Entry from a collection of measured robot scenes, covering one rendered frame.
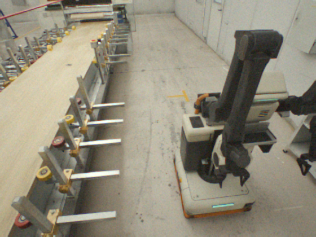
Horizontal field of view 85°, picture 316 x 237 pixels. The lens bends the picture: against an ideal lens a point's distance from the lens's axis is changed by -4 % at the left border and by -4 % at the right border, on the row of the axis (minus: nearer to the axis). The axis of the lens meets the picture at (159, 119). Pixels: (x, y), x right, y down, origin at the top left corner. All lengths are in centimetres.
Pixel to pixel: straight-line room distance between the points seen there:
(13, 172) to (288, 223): 219
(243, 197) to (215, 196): 24
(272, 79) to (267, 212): 144
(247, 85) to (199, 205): 121
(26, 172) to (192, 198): 121
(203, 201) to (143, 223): 60
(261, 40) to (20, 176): 129
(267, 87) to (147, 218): 149
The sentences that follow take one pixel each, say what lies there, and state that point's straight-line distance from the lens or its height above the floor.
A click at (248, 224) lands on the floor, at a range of 201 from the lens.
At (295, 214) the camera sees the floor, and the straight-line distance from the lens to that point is 225.
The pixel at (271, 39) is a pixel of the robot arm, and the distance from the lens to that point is 61.
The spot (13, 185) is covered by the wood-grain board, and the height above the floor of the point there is 90.
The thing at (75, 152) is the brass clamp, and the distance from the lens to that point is 131.
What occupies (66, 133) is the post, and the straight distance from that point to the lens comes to 123.
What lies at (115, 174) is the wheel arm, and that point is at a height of 84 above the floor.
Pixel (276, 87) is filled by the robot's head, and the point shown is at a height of 134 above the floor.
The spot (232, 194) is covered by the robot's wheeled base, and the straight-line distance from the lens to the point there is 176.
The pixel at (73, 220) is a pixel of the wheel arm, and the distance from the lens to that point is 106.
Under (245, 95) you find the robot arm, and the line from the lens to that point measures 67.
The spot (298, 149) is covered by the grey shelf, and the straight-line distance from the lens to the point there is 266.
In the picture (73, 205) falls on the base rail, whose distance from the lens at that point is 128.
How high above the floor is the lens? 175
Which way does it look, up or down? 39 degrees down
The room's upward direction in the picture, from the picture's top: 2 degrees counter-clockwise
